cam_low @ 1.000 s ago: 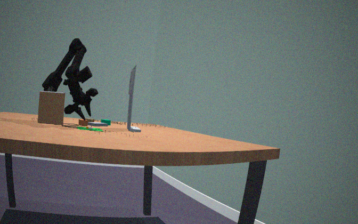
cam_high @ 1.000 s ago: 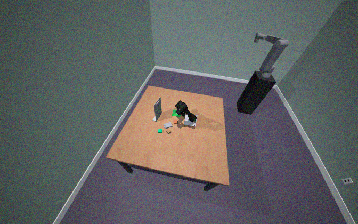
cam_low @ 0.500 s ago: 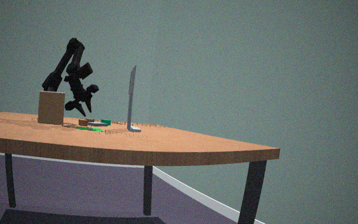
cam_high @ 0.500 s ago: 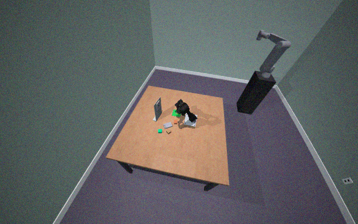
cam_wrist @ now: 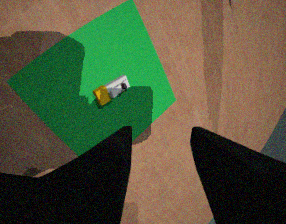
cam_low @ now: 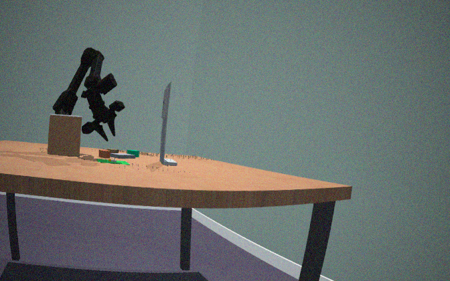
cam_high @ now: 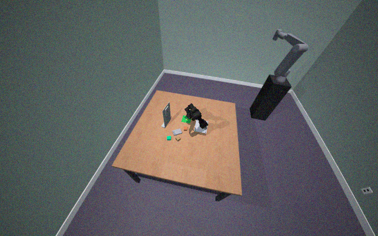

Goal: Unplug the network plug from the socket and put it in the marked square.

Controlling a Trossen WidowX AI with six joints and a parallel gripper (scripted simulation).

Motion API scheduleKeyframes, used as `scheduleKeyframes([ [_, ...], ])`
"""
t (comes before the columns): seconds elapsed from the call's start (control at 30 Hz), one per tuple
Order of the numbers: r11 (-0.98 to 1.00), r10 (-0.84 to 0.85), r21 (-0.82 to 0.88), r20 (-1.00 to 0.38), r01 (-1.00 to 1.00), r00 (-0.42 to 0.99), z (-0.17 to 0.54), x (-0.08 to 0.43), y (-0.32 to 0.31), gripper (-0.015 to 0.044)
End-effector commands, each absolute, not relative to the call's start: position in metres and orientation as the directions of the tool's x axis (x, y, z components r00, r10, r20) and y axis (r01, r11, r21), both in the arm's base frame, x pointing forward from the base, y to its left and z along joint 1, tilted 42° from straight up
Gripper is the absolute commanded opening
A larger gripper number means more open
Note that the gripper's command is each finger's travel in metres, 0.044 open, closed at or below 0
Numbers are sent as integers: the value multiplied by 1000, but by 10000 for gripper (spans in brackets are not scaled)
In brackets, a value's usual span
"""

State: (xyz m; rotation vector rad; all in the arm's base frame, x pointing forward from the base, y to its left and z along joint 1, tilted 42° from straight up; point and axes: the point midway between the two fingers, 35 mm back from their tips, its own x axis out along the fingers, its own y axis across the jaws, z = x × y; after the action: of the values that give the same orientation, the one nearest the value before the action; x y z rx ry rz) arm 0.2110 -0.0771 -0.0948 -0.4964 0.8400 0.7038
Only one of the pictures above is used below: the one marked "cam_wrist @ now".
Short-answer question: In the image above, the green square mat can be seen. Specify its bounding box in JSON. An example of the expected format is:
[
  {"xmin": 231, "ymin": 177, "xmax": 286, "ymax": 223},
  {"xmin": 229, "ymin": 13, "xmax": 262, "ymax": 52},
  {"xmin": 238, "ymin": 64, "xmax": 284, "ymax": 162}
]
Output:
[{"xmin": 7, "ymin": 0, "xmax": 176, "ymax": 155}]

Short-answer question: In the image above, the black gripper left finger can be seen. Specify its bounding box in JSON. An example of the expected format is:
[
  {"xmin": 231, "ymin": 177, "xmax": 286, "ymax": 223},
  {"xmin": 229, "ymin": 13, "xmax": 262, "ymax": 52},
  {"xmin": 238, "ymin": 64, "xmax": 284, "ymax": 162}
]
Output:
[{"xmin": 0, "ymin": 127, "xmax": 132, "ymax": 224}]

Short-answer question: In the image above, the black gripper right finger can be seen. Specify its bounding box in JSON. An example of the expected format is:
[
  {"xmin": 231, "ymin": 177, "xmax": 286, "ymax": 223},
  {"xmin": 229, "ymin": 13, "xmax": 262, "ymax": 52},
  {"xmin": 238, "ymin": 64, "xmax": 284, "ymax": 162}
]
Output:
[{"xmin": 190, "ymin": 127, "xmax": 286, "ymax": 224}]

